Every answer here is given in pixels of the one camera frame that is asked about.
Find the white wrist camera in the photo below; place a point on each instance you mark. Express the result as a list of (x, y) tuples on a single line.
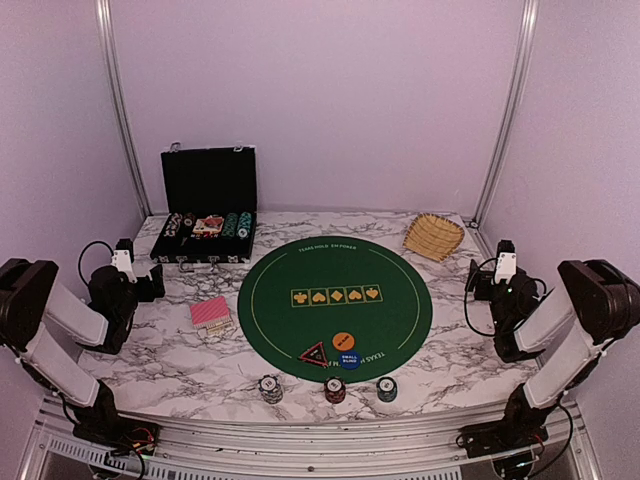
[(506, 262), (122, 258)]

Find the green chips row in case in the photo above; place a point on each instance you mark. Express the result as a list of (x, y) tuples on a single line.
[(230, 226)]

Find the round green poker mat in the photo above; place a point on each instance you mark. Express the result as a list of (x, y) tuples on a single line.
[(308, 290)]

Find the black poker chip case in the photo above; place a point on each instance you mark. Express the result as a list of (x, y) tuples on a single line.
[(209, 181)]

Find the red playing card deck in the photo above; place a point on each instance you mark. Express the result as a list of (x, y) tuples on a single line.
[(211, 316)]

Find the black triangular dealer button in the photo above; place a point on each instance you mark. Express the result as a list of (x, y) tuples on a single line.
[(315, 355)]

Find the orange big blind button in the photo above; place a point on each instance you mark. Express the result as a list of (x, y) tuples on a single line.
[(343, 341)]

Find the teal chips row in case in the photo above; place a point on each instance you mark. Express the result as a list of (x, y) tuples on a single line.
[(244, 224)]

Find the blue small blind button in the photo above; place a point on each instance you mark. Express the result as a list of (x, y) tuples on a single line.
[(349, 360)]

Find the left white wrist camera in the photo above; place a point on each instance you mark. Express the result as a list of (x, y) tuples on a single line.
[(122, 258)]

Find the card deck in case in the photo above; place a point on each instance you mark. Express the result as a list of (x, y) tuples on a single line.
[(207, 227)]

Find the right aluminium frame post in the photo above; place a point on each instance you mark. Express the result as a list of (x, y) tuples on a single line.
[(517, 84)]

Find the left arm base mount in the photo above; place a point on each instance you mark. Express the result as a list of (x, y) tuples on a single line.
[(140, 435)]

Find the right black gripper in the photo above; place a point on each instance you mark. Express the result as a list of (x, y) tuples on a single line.
[(482, 278)]

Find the teal chip stack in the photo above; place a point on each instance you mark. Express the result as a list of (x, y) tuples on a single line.
[(386, 389)]

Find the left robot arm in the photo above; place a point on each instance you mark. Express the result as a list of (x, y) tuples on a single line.
[(38, 311)]

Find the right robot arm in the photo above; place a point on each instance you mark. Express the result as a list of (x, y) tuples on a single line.
[(594, 306)]

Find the brown chips in case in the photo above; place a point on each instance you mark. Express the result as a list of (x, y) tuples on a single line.
[(188, 220)]

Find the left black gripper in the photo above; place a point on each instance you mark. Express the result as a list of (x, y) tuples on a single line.
[(148, 294)]

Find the beige blue chips in case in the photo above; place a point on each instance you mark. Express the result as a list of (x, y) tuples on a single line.
[(172, 225)]

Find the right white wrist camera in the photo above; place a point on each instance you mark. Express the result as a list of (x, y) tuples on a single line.
[(506, 262)]

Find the red black chip stack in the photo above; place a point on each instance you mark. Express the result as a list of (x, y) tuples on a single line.
[(335, 390)]

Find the woven bamboo tray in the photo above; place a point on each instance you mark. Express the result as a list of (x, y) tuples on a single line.
[(433, 237)]

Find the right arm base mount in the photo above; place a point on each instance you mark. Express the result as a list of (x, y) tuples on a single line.
[(497, 437)]

